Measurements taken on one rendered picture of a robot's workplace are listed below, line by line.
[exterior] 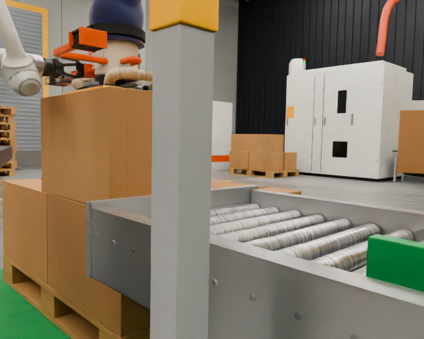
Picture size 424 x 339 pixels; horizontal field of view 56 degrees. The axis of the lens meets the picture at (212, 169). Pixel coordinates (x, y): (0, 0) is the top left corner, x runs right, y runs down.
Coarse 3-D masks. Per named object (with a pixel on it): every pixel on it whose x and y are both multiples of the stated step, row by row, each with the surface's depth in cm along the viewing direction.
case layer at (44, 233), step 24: (24, 192) 187; (288, 192) 186; (24, 216) 188; (48, 216) 167; (72, 216) 151; (24, 240) 189; (48, 240) 168; (72, 240) 151; (24, 264) 191; (48, 264) 169; (72, 264) 152; (72, 288) 153; (96, 288) 139; (96, 312) 139; (120, 312) 128; (144, 312) 134; (120, 336) 128
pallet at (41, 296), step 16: (16, 272) 206; (16, 288) 200; (32, 288) 200; (48, 288) 169; (32, 304) 184; (48, 304) 170; (64, 304) 169; (64, 320) 166; (80, 320) 166; (96, 320) 140; (80, 336) 152; (96, 336) 153; (112, 336) 131; (128, 336) 130; (144, 336) 134
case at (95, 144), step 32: (64, 96) 152; (96, 96) 133; (128, 96) 132; (64, 128) 154; (96, 128) 134; (128, 128) 133; (64, 160) 155; (96, 160) 135; (128, 160) 133; (64, 192) 156; (96, 192) 136; (128, 192) 134
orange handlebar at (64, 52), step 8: (56, 48) 137; (64, 48) 132; (64, 56) 141; (72, 56) 143; (80, 56) 145; (88, 56) 147; (96, 56) 149; (136, 56) 149; (136, 64) 153; (72, 72) 186; (88, 72) 174
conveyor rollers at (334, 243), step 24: (216, 216) 123; (240, 216) 128; (264, 216) 124; (288, 216) 130; (312, 216) 126; (240, 240) 101; (264, 240) 95; (288, 240) 100; (312, 240) 95; (336, 240) 99; (360, 240) 107; (336, 264) 81; (360, 264) 88
